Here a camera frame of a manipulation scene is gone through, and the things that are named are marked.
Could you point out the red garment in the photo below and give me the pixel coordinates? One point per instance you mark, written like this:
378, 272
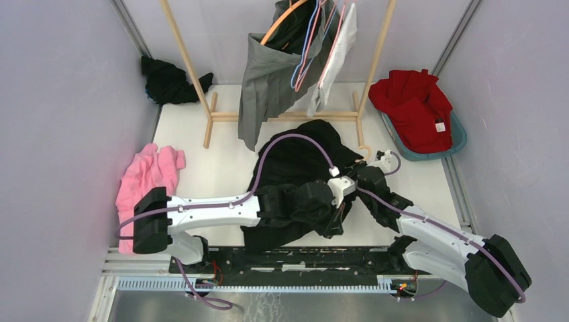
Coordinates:
418, 109

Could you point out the white cable duct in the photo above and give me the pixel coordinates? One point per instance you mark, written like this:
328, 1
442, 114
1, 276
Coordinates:
177, 283

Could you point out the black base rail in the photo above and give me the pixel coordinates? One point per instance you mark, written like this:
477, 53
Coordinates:
302, 266

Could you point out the wooden clothes rack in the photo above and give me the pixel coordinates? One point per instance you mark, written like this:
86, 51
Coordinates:
213, 116

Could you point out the teal laundry basket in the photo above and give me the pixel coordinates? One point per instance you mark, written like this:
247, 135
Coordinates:
458, 134

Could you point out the grey garment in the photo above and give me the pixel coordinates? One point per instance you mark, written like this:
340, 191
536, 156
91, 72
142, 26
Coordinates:
266, 86

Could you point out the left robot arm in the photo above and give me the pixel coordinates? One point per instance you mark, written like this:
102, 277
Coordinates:
162, 222

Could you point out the pink garment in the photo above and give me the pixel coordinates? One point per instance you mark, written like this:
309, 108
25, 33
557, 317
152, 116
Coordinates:
150, 168

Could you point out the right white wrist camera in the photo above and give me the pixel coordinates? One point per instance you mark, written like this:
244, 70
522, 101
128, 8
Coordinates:
388, 162

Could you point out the blue wire hanger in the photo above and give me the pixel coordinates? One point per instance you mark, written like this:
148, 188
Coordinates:
299, 25

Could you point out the pink wire hanger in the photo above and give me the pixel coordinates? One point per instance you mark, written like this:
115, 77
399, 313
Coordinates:
338, 29

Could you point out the orange plastic hanger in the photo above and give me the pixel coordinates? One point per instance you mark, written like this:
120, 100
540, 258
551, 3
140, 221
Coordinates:
280, 22

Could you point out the white skirt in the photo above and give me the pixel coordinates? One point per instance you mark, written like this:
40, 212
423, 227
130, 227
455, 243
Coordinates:
346, 39

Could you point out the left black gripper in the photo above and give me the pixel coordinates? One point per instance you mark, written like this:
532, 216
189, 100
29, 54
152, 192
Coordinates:
334, 227

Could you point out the black garment corner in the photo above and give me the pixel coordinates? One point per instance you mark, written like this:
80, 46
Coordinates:
166, 83
296, 161

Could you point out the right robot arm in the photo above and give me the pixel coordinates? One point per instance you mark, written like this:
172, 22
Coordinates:
487, 268

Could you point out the wooden hanger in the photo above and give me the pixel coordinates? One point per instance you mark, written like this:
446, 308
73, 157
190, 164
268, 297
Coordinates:
368, 152

